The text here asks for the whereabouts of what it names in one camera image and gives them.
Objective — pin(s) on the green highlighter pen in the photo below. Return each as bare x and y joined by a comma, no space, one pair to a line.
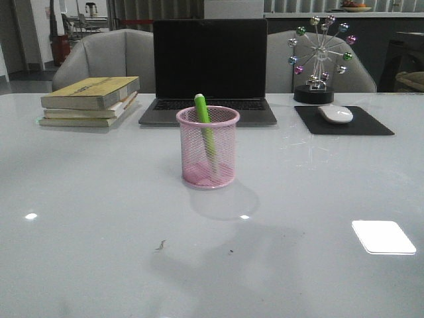
207,133

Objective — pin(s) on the pink mesh pen holder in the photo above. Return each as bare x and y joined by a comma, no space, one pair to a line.
196,169

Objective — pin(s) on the grey open laptop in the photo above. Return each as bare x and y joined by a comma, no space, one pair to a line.
223,59

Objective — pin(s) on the middle white book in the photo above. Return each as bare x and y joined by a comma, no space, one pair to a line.
115,111

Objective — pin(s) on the yellow top book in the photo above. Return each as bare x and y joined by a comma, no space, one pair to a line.
96,93

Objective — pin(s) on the yellow book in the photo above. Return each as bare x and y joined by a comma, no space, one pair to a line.
96,93
78,122

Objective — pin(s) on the white computer mouse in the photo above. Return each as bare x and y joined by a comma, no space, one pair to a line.
335,114

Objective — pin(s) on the grey left armchair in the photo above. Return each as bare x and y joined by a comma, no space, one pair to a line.
124,52

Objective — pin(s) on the grey armchair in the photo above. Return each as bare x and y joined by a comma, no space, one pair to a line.
124,52
288,64

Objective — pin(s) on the grey right armchair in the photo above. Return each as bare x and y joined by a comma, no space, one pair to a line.
288,64

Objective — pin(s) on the ferris wheel desk toy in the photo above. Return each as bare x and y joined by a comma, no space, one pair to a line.
319,51

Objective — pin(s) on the black mouse pad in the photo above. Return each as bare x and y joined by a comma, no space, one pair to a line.
362,124

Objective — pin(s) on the bottom yellow book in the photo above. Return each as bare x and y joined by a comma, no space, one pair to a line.
78,122

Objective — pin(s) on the red trash bin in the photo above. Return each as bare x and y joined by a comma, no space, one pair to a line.
60,48

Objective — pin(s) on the person in background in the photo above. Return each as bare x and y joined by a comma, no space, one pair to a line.
52,22

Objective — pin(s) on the fruit bowl on counter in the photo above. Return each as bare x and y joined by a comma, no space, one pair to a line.
354,6

